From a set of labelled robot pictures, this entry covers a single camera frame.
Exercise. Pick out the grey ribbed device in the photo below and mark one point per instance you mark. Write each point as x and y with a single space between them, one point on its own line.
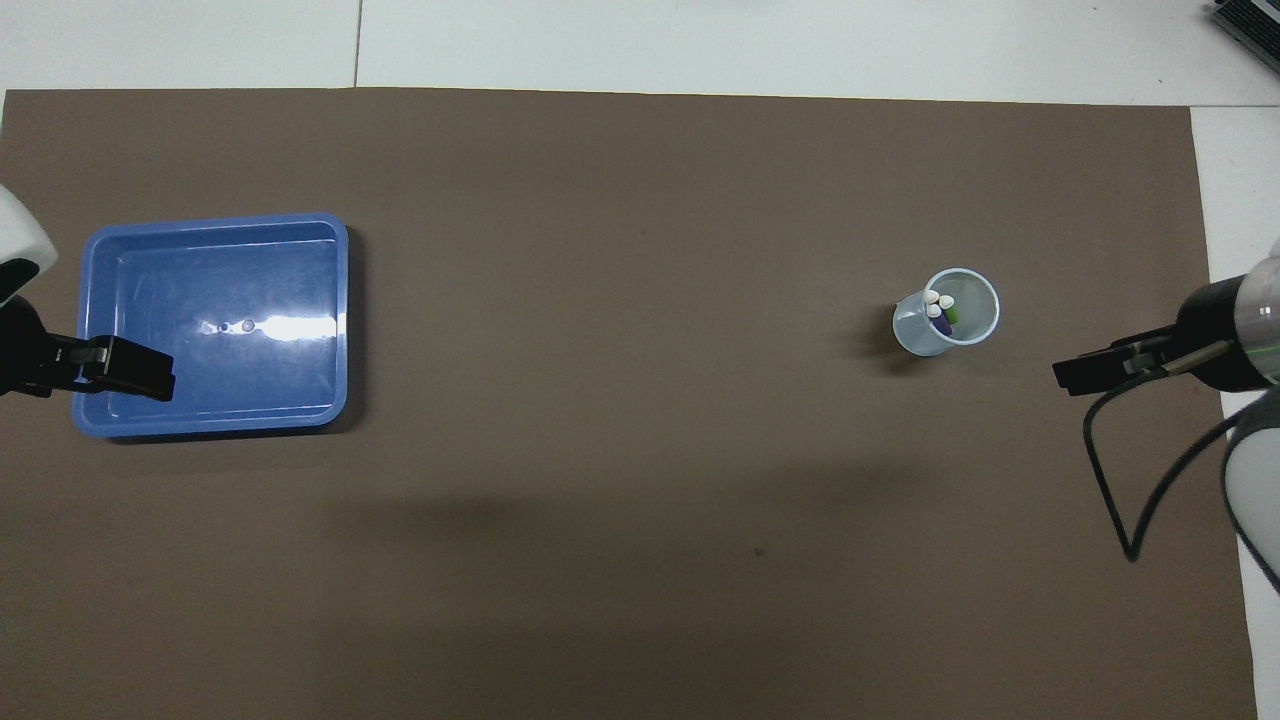
1250 25

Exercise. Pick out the green pen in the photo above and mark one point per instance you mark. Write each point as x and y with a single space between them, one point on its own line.
951 310

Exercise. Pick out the purple pen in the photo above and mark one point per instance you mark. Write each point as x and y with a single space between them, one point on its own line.
940 320

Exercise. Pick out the translucent plastic cup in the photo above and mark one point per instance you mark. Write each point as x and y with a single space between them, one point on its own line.
915 338

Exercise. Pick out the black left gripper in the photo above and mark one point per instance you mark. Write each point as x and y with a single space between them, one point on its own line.
25 350

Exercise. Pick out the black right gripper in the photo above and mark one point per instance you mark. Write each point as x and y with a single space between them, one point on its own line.
1215 335

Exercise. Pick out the blue plastic tray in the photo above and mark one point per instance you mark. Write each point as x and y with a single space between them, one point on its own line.
250 400

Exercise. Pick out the brown paper mat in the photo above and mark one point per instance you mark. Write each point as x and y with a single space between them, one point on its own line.
640 450

